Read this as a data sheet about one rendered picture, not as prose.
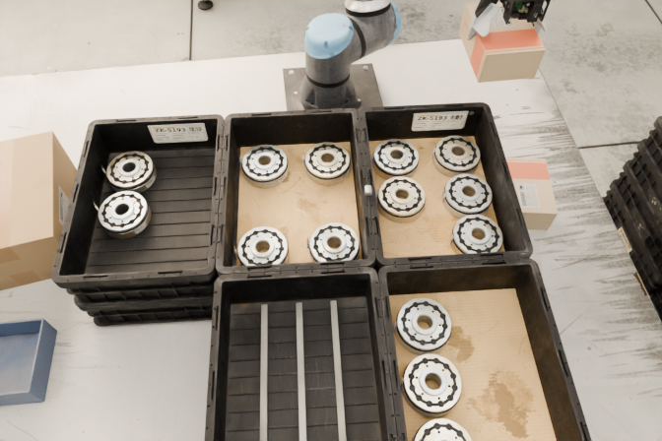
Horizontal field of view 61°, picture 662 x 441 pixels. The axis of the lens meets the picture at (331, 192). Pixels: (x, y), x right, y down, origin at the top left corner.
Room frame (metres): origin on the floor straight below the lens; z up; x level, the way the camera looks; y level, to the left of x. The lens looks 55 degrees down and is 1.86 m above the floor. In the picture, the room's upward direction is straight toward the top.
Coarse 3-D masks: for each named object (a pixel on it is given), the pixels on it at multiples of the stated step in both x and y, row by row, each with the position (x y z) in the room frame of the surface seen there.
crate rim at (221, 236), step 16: (256, 112) 0.86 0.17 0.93; (272, 112) 0.86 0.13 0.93; (288, 112) 0.86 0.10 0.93; (304, 112) 0.86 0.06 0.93; (320, 112) 0.86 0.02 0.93; (336, 112) 0.86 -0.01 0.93; (352, 112) 0.86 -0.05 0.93; (224, 128) 0.81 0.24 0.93; (224, 144) 0.77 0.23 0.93; (224, 160) 0.72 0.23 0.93; (224, 176) 0.68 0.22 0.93; (224, 192) 0.65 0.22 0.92; (224, 208) 0.60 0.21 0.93; (368, 208) 0.60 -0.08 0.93; (224, 224) 0.56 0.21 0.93; (368, 224) 0.56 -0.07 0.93; (224, 240) 0.53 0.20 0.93; (368, 240) 0.53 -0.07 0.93; (224, 256) 0.50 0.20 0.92; (368, 256) 0.49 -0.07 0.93; (224, 272) 0.46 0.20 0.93; (240, 272) 0.46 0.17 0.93; (256, 272) 0.46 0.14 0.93
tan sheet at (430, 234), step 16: (416, 144) 0.85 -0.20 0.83; (432, 144) 0.85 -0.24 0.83; (432, 160) 0.80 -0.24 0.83; (480, 160) 0.80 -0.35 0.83; (416, 176) 0.75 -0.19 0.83; (432, 176) 0.75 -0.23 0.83; (480, 176) 0.75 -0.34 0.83; (432, 192) 0.71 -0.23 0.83; (432, 208) 0.67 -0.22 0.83; (384, 224) 0.62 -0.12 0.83; (400, 224) 0.62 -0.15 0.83; (416, 224) 0.62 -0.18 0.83; (432, 224) 0.62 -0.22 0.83; (448, 224) 0.62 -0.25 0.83; (384, 240) 0.59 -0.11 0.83; (400, 240) 0.59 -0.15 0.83; (416, 240) 0.59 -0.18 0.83; (432, 240) 0.59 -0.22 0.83; (448, 240) 0.59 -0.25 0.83; (384, 256) 0.55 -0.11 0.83; (400, 256) 0.55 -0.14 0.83; (416, 256) 0.55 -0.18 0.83
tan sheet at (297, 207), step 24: (312, 144) 0.85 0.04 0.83; (240, 168) 0.78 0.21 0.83; (240, 192) 0.71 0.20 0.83; (264, 192) 0.71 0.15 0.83; (288, 192) 0.71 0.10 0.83; (312, 192) 0.71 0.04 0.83; (336, 192) 0.71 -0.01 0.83; (240, 216) 0.65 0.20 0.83; (264, 216) 0.65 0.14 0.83; (288, 216) 0.65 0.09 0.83; (312, 216) 0.65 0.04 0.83; (336, 216) 0.65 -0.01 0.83; (288, 240) 0.59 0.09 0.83; (360, 240) 0.59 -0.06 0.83
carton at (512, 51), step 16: (464, 16) 0.98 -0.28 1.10; (496, 16) 0.95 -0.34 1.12; (464, 32) 0.96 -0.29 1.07; (496, 32) 0.90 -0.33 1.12; (512, 32) 0.90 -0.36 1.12; (528, 32) 0.90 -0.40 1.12; (480, 48) 0.87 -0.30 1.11; (496, 48) 0.85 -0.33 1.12; (512, 48) 0.85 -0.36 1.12; (528, 48) 0.85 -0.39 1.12; (544, 48) 0.85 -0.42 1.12; (480, 64) 0.85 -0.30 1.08; (496, 64) 0.84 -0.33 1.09; (512, 64) 0.84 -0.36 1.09; (528, 64) 0.85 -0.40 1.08; (480, 80) 0.83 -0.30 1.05; (496, 80) 0.84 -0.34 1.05
